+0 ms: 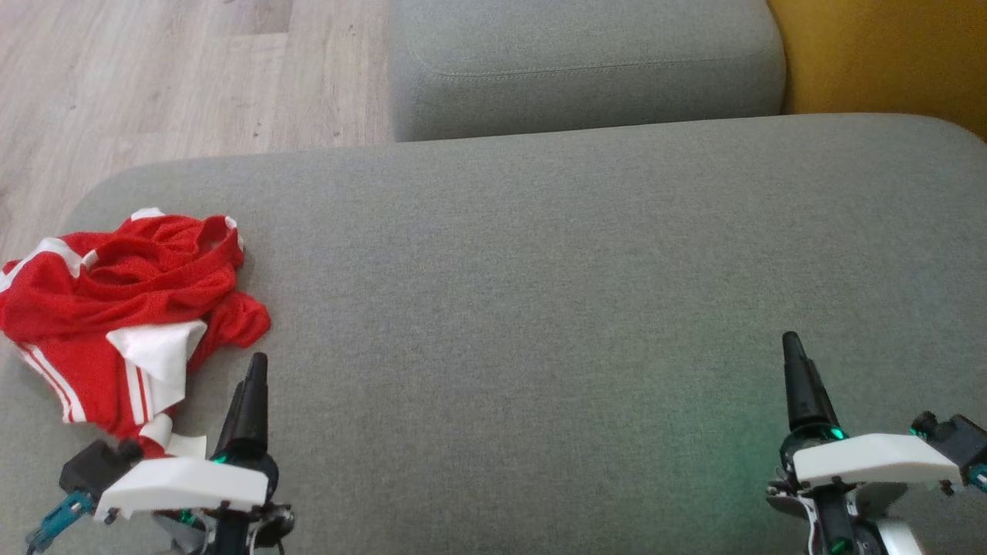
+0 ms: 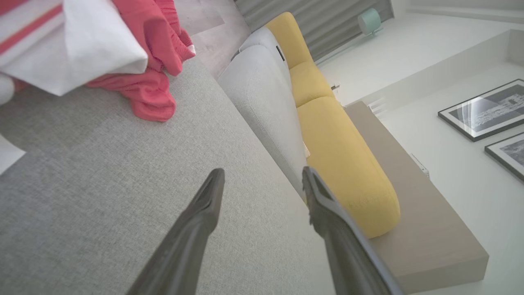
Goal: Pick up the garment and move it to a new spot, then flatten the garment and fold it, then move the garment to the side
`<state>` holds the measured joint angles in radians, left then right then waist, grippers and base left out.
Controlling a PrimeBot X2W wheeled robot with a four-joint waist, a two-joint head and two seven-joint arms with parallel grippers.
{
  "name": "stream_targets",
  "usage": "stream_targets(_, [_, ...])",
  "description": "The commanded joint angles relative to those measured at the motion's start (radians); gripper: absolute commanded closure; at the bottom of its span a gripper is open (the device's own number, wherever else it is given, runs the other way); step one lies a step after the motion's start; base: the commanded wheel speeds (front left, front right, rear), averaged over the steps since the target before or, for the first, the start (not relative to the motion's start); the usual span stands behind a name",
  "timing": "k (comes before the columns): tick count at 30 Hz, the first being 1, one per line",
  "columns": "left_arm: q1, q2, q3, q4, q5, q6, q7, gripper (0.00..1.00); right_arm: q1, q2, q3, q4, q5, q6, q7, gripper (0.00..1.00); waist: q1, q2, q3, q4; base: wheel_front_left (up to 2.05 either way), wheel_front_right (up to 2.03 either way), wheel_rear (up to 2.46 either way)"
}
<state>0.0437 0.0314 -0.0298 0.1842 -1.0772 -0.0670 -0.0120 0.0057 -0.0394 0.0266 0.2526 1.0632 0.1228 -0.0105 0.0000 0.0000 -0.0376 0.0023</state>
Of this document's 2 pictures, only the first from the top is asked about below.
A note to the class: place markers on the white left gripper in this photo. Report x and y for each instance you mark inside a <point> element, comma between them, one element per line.
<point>185,486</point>

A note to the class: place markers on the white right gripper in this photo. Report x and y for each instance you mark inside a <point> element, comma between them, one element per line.
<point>879,461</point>

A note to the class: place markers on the red shorts with white stripes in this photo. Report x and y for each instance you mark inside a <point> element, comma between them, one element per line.
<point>85,378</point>

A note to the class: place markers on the red shorts white waistband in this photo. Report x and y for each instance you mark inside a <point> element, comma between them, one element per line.
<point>139,266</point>

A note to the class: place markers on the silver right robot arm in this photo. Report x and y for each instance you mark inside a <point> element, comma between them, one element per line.
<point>833,524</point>

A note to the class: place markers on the large grey sofa seat cushion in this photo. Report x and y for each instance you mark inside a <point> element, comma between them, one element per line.
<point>540,308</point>

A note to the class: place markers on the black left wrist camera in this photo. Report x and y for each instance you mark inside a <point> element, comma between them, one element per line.
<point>96,466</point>

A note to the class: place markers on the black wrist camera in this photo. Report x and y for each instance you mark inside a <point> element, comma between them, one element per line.
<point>960,443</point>
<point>96,466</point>

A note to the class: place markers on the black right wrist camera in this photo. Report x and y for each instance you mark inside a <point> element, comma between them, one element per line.
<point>960,443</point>

